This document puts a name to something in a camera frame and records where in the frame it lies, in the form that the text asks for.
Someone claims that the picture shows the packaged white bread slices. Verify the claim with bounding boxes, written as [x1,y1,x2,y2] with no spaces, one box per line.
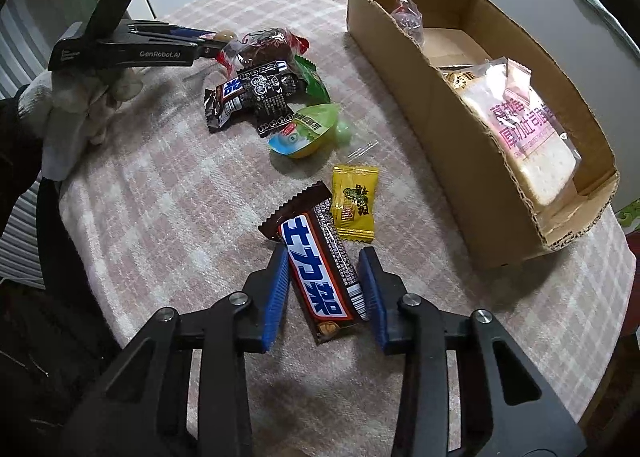
[442,58,582,211]

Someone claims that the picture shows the green jelly cup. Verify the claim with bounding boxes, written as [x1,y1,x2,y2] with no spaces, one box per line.
[268,103,352,159]

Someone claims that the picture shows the small dark Snickers bar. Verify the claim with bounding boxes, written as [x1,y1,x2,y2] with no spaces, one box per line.
[204,60,307,138]

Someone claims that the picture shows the green small snack packet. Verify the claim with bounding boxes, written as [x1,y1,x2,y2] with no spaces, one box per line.
[294,55,332,104]

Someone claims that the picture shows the round lollipop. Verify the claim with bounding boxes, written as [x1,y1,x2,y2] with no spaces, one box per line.
[213,29,238,43]

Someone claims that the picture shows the large Snickers bar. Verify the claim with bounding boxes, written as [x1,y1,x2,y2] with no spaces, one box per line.
[258,181,368,344]

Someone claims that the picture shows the red clear candy wrapper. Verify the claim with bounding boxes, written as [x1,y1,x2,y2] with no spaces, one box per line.
[390,0,424,47]

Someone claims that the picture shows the yellow candy packet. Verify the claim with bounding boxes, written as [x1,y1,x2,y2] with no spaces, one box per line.
[331,165,380,243]

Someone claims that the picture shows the red date snack packet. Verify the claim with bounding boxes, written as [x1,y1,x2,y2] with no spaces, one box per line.
[215,27,309,78]

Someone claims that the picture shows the left gloved hand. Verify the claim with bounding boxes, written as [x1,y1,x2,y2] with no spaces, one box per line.
[17,67,143,182]

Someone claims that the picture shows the open cardboard box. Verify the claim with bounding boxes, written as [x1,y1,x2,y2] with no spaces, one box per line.
[347,0,620,269]

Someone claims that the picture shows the pink plaid tablecloth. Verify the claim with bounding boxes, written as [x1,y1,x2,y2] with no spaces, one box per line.
[60,0,636,456]

